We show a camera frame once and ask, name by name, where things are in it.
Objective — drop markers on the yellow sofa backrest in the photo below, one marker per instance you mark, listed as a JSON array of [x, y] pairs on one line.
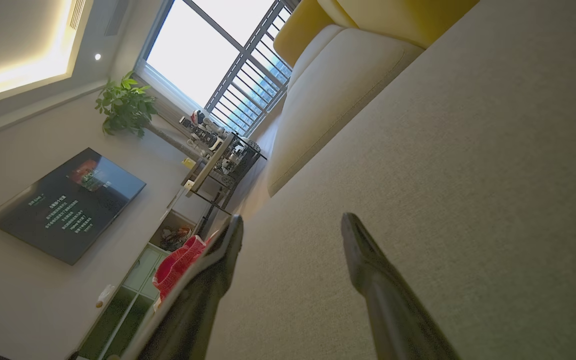
[[398, 17]]

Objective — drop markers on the black metal cart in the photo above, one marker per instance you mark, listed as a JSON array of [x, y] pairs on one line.
[[218, 160]]

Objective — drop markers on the small yellow box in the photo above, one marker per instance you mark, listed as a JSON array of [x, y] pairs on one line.
[[188, 162]]

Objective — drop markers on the white television cabinet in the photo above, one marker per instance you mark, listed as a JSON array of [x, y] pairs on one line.
[[140, 272]]

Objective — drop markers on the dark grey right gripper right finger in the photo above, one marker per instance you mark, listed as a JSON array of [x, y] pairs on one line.
[[393, 310]]

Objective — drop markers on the small grey sofa cushion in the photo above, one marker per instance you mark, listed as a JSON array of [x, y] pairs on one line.
[[338, 100]]

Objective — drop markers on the large bright window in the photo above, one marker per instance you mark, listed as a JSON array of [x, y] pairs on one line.
[[193, 50]]

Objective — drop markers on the dark tangled items pile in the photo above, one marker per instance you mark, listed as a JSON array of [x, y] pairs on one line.
[[175, 238]]

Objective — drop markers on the white ceiling air vent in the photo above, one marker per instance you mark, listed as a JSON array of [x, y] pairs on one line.
[[77, 14]]

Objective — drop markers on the black wall-mounted television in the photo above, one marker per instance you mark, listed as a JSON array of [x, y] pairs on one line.
[[68, 205]]

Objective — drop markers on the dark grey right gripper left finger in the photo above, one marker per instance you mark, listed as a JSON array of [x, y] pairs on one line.
[[193, 310]]

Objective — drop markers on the red white-striped jersey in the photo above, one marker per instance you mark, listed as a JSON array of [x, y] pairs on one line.
[[178, 265]]

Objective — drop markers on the dark balcony railing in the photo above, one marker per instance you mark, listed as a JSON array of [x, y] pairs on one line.
[[244, 55]]

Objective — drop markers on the white red toy robot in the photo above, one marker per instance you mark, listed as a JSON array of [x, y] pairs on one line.
[[203, 120]]

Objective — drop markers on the green potted plant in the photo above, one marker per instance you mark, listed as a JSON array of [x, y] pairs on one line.
[[125, 105]]

